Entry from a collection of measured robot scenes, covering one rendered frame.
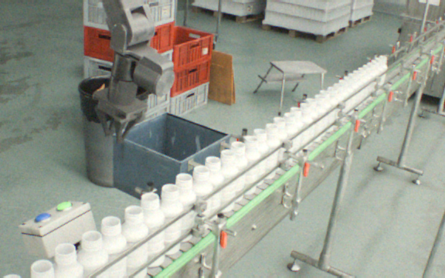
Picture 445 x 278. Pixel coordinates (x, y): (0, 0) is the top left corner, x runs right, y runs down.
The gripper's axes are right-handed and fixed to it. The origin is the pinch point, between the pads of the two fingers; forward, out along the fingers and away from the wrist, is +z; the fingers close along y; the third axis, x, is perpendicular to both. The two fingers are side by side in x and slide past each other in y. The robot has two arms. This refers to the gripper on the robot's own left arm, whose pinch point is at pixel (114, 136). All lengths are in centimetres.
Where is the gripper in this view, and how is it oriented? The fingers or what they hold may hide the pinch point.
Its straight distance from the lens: 112.0
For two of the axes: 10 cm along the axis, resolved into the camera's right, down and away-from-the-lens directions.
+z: -2.5, 8.4, 4.8
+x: -5.4, 2.9, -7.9
